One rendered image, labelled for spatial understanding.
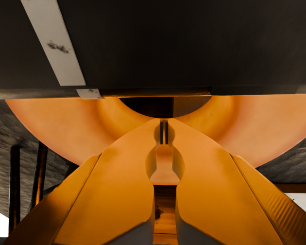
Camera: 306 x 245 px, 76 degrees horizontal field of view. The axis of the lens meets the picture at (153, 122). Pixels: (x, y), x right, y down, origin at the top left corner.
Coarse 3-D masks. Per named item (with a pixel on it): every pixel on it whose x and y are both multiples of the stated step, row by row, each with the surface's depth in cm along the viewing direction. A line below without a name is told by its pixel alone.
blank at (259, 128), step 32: (224, 96) 10; (256, 96) 8; (288, 96) 8; (32, 128) 11; (64, 128) 10; (96, 128) 10; (128, 128) 12; (224, 128) 10; (256, 128) 10; (288, 128) 10; (160, 160) 12; (256, 160) 12
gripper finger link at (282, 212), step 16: (240, 160) 8; (256, 176) 7; (256, 192) 7; (272, 192) 7; (272, 208) 6; (288, 208) 6; (272, 224) 6; (288, 224) 6; (304, 224) 6; (288, 240) 5; (304, 240) 5
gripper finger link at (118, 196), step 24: (120, 144) 9; (144, 144) 9; (96, 168) 8; (120, 168) 8; (144, 168) 8; (96, 192) 7; (120, 192) 7; (144, 192) 7; (72, 216) 6; (96, 216) 6; (120, 216) 6; (144, 216) 6; (72, 240) 5; (96, 240) 5; (120, 240) 6; (144, 240) 6
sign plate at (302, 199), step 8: (280, 184) 40; (288, 184) 40; (296, 184) 39; (304, 184) 39; (288, 192) 38; (296, 192) 38; (304, 192) 38; (296, 200) 40; (304, 200) 40; (304, 208) 43
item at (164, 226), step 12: (156, 192) 22; (168, 192) 22; (156, 204) 21; (168, 204) 21; (156, 216) 20; (168, 216) 20; (156, 228) 20; (168, 228) 20; (156, 240) 18; (168, 240) 18
